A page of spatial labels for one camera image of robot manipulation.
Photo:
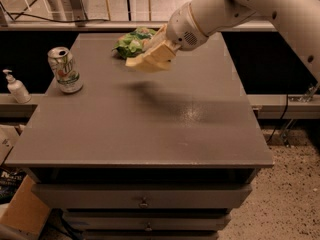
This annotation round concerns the white pump bottle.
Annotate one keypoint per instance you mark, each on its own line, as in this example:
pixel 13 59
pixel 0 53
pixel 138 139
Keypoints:
pixel 16 88

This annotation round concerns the cardboard box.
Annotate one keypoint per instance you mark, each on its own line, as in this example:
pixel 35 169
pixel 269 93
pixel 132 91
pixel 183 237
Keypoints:
pixel 25 216

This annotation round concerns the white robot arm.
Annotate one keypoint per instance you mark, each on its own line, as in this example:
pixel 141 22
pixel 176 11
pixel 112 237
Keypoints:
pixel 297 21

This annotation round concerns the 7up soda can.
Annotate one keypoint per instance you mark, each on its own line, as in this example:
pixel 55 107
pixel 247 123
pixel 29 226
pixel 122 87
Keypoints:
pixel 65 71

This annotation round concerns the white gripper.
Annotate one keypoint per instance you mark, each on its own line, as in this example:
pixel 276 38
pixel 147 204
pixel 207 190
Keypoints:
pixel 182 29

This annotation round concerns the grey drawer cabinet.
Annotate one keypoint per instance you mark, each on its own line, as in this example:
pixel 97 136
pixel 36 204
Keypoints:
pixel 190 125

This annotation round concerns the grey drawer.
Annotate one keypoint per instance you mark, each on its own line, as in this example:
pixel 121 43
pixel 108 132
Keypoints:
pixel 129 196
pixel 138 220

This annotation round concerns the lower metal drawer knob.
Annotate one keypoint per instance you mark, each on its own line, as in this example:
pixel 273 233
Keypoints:
pixel 148 228

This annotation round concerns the green chip bag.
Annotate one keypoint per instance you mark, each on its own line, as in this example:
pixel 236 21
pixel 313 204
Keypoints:
pixel 132 44

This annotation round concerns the metal drawer knob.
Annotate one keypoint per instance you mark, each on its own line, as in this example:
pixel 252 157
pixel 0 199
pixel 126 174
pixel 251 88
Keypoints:
pixel 143 203
pixel 148 228

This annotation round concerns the middle grey drawer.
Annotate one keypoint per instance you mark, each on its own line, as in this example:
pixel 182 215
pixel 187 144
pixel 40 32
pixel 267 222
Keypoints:
pixel 138 220

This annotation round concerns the top grey drawer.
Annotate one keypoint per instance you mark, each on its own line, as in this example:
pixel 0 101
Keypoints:
pixel 129 196

